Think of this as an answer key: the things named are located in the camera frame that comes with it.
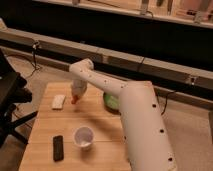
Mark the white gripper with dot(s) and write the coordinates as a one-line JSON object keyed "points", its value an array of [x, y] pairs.
{"points": [[78, 88]]}

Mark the red pepper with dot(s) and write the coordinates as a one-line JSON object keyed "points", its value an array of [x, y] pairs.
{"points": [[74, 99]]}

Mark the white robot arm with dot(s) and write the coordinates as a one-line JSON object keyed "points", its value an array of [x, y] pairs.
{"points": [[146, 137]]}

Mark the white sponge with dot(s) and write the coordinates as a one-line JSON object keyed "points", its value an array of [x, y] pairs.
{"points": [[58, 101]]}

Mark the green bowl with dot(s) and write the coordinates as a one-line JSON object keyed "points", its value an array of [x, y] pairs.
{"points": [[110, 102]]}

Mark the white plastic cup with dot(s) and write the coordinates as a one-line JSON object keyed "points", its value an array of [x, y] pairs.
{"points": [[83, 137]]}

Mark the black rectangular remote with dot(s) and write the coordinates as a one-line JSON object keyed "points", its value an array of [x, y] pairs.
{"points": [[58, 150]]}

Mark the black stand at left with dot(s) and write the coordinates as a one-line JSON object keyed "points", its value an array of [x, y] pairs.
{"points": [[12, 90]]}

